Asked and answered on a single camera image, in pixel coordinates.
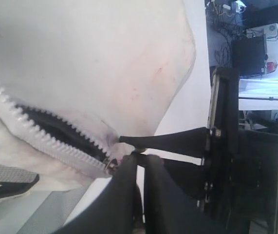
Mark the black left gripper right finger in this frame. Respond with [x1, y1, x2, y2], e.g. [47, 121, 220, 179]
[144, 155, 228, 234]

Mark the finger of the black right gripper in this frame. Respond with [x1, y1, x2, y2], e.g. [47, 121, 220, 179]
[119, 127, 208, 157]
[132, 152, 207, 200]

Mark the red small object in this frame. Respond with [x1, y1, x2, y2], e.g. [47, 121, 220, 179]
[266, 62, 277, 74]

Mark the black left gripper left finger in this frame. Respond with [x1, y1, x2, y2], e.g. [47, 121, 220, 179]
[55, 156, 144, 234]

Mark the white canvas duffel bag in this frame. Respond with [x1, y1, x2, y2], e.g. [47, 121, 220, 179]
[0, 0, 198, 234]

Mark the white fan device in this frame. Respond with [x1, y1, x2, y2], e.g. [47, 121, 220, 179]
[263, 23, 278, 41]

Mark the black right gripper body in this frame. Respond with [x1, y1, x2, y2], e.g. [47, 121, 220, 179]
[199, 67, 278, 234]

